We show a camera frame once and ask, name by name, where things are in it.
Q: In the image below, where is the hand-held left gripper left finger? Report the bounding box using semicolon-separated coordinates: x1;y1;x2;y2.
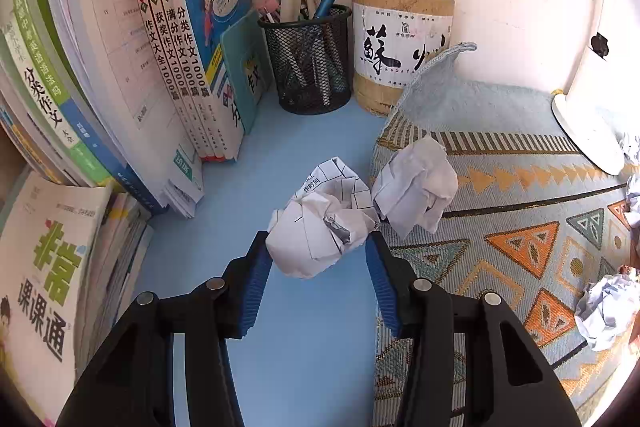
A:
55;229;275;427

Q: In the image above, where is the green spine book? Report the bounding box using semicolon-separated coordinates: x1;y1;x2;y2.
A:
7;0;168;215

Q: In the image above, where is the stack of flat books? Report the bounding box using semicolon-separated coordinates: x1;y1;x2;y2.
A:
75;192;155;378

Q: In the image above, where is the bamboo pen holder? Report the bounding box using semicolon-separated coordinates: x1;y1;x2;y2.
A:
350;0;456;116

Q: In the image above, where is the white desk lamp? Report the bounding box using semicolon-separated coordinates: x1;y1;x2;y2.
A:
551;0;640;176

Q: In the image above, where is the white green-lettered workbook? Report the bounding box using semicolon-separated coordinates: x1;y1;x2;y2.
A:
0;171;116;427

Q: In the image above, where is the patterned woven mat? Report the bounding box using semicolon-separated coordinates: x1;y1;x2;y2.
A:
370;42;640;427

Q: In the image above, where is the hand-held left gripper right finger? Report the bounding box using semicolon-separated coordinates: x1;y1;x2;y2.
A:
365;231;583;427

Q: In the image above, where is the stack of white workbooks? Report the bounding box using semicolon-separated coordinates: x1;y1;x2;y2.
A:
37;0;206;220

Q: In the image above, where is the red-white spine book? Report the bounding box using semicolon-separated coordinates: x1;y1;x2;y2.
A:
136;0;221;160
124;0;208;160

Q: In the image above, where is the black mesh pen holder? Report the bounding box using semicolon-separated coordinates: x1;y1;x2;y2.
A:
257;4;353;115

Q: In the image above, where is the crumpled bluish paper ball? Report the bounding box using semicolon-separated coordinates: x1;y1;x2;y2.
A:
574;273;640;353

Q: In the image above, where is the white paper ball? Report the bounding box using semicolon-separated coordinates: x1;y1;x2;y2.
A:
371;137;459;239

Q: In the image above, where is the small teal book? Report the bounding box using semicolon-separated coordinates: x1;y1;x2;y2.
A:
220;9;275;135

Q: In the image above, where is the grid-printed paper ball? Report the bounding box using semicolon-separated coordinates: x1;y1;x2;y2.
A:
265;157;382;279

